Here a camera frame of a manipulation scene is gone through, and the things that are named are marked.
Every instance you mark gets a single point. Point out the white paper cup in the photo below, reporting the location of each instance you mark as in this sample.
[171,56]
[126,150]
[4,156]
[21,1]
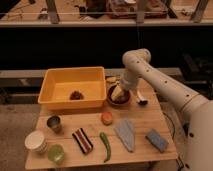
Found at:
[36,142]

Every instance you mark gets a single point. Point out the metal cup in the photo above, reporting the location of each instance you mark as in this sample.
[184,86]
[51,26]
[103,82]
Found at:
[54,123]

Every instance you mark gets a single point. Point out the dark red bowl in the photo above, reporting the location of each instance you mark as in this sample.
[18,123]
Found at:
[116,101]

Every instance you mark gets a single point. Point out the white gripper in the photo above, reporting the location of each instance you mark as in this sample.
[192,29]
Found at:
[119,93]

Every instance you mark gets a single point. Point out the blue sponge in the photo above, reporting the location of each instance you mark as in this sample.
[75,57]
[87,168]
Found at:
[157,140]

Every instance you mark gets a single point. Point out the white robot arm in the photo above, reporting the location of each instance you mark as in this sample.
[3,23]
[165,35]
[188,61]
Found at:
[199,152]

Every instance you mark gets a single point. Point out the green chili pepper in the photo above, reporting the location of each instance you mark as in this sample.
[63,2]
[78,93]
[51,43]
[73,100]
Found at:
[106,143]

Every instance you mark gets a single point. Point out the green plastic cup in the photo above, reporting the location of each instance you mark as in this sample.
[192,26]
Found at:
[56,153]

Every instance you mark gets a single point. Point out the blue grey towel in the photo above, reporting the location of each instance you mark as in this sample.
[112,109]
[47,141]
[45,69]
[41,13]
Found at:
[124,129]

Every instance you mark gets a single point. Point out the yellow food item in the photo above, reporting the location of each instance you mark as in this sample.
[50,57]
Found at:
[112,79]

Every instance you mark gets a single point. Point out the yellow plastic tray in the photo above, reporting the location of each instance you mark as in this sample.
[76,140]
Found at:
[59,83]

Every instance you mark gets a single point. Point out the brown item in tray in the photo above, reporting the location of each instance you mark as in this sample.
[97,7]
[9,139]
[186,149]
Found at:
[76,95]

